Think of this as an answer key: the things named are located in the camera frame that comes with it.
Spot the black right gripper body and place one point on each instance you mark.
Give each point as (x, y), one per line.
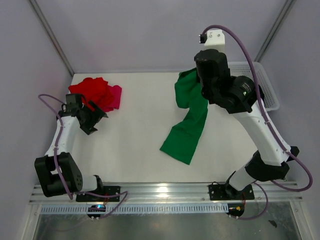
(205, 90)

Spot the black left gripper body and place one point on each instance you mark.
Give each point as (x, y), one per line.
(91, 118)

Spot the green t shirt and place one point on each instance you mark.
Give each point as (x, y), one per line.
(183, 138)

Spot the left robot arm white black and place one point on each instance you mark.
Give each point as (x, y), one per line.
(57, 171)

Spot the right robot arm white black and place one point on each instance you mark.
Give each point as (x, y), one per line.
(238, 96)

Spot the red folded t shirt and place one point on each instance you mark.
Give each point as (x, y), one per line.
(93, 89)

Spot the white plastic basket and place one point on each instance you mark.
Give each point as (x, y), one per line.
(242, 68)

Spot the left black controller board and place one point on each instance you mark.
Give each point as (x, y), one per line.
(96, 211)

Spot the black controller board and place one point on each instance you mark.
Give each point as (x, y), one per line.
(96, 211)
(235, 210)

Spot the right black controller board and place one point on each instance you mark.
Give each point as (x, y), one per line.
(235, 210)

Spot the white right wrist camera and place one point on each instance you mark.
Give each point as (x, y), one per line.
(213, 39)

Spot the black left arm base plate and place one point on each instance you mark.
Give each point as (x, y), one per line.
(100, 195)

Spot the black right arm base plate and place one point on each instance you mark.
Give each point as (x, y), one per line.
(225, 192)

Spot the aluminium mounting rail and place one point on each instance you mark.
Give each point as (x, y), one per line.
(195, 192)

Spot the grey slotted cable duct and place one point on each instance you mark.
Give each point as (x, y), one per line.
(146, 208)

